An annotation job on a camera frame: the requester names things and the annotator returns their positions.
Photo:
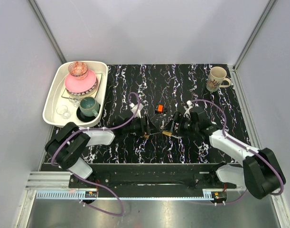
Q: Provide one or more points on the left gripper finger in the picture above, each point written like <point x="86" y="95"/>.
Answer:
<point x="145" y="126"/>
<point x="151" y="129"/>

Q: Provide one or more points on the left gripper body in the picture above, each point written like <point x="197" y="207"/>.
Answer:
<point x="136" y="126"/>

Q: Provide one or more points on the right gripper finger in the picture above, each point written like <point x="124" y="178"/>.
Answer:
<point x="167" y="128"/>
<point x="175" y="121"/>

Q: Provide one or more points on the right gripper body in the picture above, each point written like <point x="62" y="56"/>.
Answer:
<point x="186" y="126"/>

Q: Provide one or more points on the large brass padlock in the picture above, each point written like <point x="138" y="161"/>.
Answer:
<point x="170" y="134"/>

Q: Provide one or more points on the orange black padlock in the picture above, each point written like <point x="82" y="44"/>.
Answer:
<point x="160" y="109"/>

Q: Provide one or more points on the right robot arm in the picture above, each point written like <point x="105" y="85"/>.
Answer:
<point x="259" y="171"/>

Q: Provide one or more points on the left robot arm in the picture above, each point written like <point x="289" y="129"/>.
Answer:
<point x="68" y="145"/>

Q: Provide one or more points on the green ceramic cup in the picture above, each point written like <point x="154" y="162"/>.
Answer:
<point x="88" y="101"/>

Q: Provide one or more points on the black saucer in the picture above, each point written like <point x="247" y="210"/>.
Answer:
<point x="84" y="116"/>

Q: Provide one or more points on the cream seashell mug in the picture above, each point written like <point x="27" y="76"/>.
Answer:
<point x="217" y="78"/>

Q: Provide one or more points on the pink upturned bowl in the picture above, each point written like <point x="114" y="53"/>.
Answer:
<point x="75" y="85"/>

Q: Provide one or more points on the clear drinking glass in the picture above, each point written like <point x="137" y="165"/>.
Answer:
<point x="63" y="112"/>

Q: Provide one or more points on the white plastic tray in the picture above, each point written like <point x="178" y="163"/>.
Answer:
<point x="58" y="96"/>

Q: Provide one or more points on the red patterned small bowl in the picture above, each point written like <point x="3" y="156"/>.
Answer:
<point x="78" y="69"/>

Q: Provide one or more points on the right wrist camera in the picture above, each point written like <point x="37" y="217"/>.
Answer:
<point x="187" y="108"/>

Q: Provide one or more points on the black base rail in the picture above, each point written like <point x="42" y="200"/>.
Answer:
<point x="158" y="180"/>

